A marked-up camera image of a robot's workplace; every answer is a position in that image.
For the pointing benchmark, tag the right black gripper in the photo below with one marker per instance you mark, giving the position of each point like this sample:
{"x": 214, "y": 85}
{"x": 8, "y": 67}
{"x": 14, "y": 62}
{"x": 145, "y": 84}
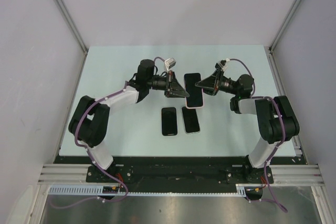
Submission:
{"x": 212, "y": 84}

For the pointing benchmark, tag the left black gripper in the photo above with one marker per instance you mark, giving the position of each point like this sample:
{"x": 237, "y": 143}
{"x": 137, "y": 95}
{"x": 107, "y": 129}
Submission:
{"x": 172, "y": 89}

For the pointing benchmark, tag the dark blue phone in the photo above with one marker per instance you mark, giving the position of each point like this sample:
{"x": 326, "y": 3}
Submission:
{"x": 193, "y": 90}

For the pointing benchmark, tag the pink phone case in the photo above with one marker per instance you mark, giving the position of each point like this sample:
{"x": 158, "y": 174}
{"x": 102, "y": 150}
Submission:
{"x": 194, "y": 107}

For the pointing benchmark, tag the black phone case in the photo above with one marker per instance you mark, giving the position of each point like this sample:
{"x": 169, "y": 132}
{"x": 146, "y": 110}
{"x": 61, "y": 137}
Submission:
{"x": 169, "y": 121}

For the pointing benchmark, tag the black teal phone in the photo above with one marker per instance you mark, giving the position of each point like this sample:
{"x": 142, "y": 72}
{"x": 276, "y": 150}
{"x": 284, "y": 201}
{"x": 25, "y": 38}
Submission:
{"x": 190, "y": 120}

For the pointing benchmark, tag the clear phone case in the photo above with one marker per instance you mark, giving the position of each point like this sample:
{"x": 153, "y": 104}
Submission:
{"x": 193, "y": 132}

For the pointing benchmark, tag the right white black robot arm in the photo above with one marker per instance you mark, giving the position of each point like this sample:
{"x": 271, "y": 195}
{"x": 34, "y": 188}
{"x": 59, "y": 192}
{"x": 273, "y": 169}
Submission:
{"x": 277, "y": 122}

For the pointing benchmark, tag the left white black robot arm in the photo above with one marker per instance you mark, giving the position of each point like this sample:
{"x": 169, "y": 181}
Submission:
{"x": 90, "y": 120}

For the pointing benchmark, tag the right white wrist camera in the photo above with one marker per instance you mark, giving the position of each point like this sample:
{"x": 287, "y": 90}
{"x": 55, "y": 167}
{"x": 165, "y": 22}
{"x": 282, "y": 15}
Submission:
{"x": 222, "y": 65}

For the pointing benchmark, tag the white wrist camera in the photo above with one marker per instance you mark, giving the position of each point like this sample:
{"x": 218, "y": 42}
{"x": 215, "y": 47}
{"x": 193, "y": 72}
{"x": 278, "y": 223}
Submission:
{"x": 222, "y": 65}
{"x": 169, "y": 64}

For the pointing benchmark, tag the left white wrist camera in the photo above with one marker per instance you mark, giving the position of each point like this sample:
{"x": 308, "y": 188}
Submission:
{"x": 169, "y": 64}

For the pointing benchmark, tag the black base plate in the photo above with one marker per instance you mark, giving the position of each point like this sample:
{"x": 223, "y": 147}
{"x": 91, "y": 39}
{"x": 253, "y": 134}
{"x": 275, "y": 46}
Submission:
{"x": 229, "y": 170}

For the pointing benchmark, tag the white slotted cable duct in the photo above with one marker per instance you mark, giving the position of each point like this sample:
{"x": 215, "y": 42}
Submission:
{"x": 156, "y": 190}

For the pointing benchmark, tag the left aluminium frame post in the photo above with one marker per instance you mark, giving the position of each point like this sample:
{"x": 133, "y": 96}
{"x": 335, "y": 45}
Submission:
{"x": 64, "y": 11}

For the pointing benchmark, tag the aluminium frame post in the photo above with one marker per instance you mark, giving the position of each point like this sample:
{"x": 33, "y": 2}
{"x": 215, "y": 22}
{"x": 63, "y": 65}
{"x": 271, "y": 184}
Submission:
{"x": 64, "y": 11}
{"x": 286, "y": 22}

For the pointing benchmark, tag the right aluminium frame post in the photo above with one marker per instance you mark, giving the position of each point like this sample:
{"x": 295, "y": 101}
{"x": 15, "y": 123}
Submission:
{"x": 286, "y": 22}

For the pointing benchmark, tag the aluminium front rail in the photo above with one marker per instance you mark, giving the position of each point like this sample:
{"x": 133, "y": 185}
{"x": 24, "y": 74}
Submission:
{"x": 64, "y": 174}

